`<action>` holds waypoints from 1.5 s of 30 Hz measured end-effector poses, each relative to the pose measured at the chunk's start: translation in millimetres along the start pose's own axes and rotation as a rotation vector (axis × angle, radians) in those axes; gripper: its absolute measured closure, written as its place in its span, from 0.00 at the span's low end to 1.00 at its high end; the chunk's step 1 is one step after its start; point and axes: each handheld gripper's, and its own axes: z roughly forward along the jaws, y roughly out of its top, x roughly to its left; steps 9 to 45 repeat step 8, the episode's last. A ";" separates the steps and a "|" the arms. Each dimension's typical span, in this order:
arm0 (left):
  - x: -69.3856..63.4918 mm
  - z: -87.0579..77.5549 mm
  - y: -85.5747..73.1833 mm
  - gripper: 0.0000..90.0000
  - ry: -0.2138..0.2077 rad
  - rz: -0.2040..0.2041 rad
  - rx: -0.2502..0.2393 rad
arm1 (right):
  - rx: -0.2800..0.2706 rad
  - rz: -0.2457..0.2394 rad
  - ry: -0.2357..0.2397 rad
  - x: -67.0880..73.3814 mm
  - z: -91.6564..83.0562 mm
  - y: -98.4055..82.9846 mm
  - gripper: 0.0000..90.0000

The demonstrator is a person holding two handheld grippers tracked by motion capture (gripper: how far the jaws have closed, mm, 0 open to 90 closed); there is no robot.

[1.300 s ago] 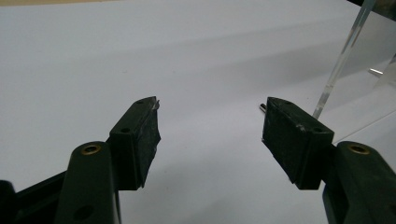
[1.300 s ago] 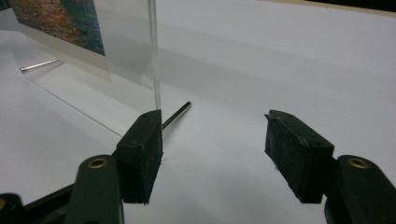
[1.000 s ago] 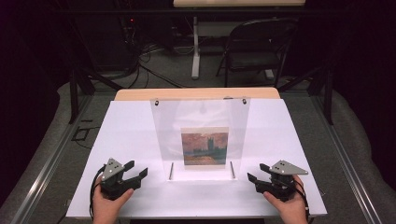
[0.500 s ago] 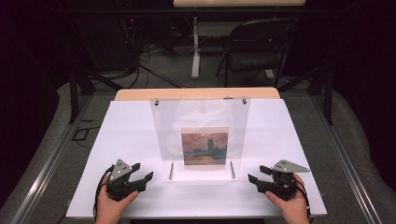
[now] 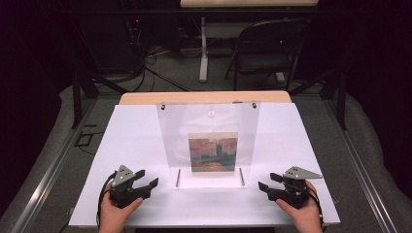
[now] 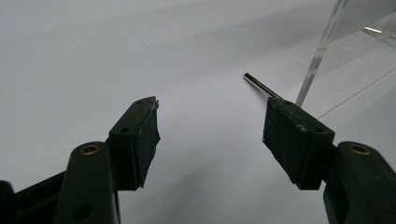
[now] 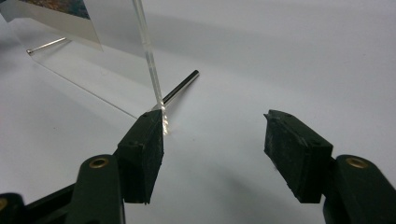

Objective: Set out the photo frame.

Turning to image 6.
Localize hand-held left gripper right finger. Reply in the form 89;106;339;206
262;96;336;191

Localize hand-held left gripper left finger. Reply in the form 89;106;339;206
106;95;162;191

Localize clear acrylic photo frame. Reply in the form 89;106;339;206
294;0;396;108

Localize metal standoff pin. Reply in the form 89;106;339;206
243;72;283;101

